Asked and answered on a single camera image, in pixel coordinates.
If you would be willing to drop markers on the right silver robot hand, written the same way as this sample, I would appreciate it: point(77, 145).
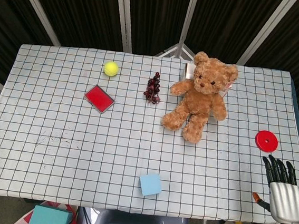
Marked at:
point(285, 196)

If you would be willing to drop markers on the brown teddy bear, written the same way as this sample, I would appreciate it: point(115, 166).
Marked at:
point(200, 95)

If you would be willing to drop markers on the red disc with hole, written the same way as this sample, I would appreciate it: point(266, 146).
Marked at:
point(267, 141)

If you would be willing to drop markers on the teal box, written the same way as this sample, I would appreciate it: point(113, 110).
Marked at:
point(49, 217)

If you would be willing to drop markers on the white checkered tablecloth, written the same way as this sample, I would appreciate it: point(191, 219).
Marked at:
point(83, 142)

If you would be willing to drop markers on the red rectangular tin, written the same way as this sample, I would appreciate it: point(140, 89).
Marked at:
point(99, 98)

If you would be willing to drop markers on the light blue cube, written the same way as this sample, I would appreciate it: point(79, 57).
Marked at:
point(150, 185)

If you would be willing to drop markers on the yellow tennis ball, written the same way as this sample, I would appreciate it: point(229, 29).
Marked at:
point(111, 68)

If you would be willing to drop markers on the white cardboard box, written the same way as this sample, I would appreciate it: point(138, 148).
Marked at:
point(189, 70)

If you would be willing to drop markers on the dark red grape bunch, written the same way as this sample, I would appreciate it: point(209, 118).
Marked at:
point(153, 87)

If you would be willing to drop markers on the black folding partition screen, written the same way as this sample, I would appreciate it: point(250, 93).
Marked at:
point(82, 10)

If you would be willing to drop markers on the white metal stand frame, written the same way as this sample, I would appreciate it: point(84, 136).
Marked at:
point(177, 51)

